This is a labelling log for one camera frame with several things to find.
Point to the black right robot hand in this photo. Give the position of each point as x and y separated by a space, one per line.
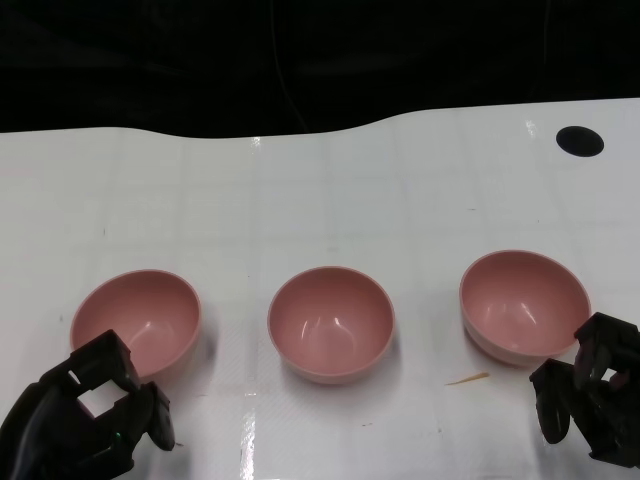
615 420

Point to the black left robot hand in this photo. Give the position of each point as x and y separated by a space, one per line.
45 440

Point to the pink plastic bowl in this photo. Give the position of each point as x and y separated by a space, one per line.
150 310
330 325
520 305

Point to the brown sliver on table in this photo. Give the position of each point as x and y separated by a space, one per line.
467 380

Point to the black round table grommet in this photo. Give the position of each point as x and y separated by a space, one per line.
580 141

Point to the black backdrop cloth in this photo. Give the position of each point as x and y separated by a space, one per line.
150 60

